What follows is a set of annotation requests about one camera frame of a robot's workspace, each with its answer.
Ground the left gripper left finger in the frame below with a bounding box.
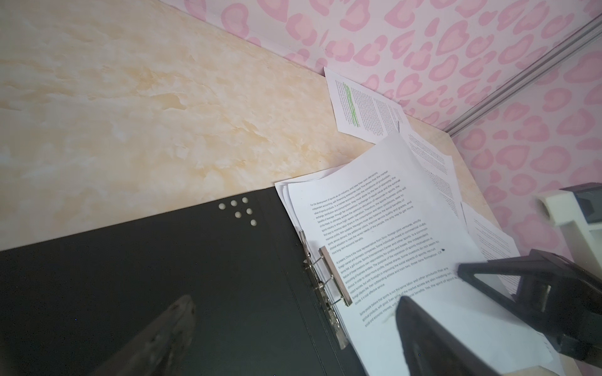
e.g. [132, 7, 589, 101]
[92, 295, 196, 375]

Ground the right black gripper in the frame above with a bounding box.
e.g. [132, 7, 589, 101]
[458, 250, 601, 368]

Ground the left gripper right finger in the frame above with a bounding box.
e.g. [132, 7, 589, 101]
[395, 296, 497, 376]

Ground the blue black file folder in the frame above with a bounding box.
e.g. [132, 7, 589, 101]
[1, 188, 364, 375]

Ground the printed paper sheet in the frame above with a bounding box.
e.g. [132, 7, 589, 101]
[288, 134, 555, 375]

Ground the green highlighted paper sheet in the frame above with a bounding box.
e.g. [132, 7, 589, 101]
[325, 68, 413, 144]

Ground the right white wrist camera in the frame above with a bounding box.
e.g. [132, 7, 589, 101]
[536, 183, 601, 277]

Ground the right corner aluminium post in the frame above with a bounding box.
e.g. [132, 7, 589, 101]
[443, 14, 601, 136]

